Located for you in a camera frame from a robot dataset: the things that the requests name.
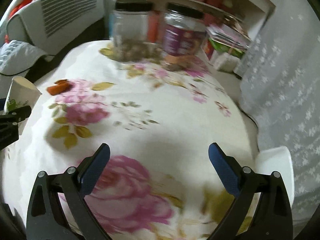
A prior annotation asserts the white plastic trash bin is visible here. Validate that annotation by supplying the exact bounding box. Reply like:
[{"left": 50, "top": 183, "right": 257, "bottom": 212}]
[{"left": 255, "top": 146, "right": 295, "bottom": 207}]

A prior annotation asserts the orange peel scrap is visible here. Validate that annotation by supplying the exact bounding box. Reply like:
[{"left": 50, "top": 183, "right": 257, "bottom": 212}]
[{"left": 47, "top": 80, "right": 72, "bottom": 96}]

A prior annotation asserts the white embroidered lace curtain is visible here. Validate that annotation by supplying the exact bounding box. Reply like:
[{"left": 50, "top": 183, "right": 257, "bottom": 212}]
[{"left": 237, "top": 0, "right": 319, "bottom": 226}]

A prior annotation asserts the floral paper cup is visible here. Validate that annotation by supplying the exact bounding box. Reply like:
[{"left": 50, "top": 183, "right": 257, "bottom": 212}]
[{"left": 4, "top": 76, "right": 42, "bottom": 114}]

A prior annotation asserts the purple label jar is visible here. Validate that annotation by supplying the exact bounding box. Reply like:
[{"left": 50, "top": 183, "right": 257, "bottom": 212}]
[{"left": 161, "top": 3, "right": 206, "bottom": 67}]

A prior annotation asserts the clear jar black lid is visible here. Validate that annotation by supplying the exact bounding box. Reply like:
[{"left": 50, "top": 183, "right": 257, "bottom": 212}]
[{"left": 111, "top": 0, "right": 153, "bottom": 62}]

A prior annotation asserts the grey quilted cloth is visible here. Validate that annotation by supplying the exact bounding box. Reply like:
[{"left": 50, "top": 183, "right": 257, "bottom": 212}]
[{"left": 0, "top": 40, "right": 48, "bottom": 99}]

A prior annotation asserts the white fluffy mat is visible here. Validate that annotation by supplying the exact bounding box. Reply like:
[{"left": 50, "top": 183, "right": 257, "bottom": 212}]
[{"left": 214, "top": 53, "right": 240, "bottom": 73}]

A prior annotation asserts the red stuffed toy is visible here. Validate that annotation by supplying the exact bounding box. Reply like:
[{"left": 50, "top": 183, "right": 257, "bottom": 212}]
[{"left": 1, "top": 0, "right": 33, "bottom": 43}]

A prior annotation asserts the floral white tablecloth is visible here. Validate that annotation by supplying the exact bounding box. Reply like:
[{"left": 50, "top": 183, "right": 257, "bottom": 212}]
[{"left": 1, "top": 41, "right": 253, "bottom": 239}]

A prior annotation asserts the white slatted air appliance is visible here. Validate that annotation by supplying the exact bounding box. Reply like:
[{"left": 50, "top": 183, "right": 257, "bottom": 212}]
[{"left": 7, "top": 0, "right": 105, "bottom": 55}]

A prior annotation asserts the stack of colourful papers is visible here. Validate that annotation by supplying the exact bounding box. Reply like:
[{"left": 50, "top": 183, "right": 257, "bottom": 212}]
[{"left": 206, "top": 24, "right": 252, "bottom": 59}]

